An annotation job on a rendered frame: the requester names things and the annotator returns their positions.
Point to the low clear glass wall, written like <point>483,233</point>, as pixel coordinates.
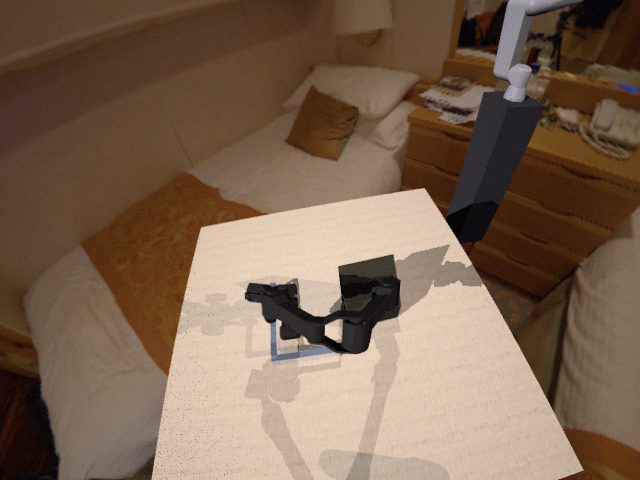
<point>300,360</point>

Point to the dark blue top edge of clear wall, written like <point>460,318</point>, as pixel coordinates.
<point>287,356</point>

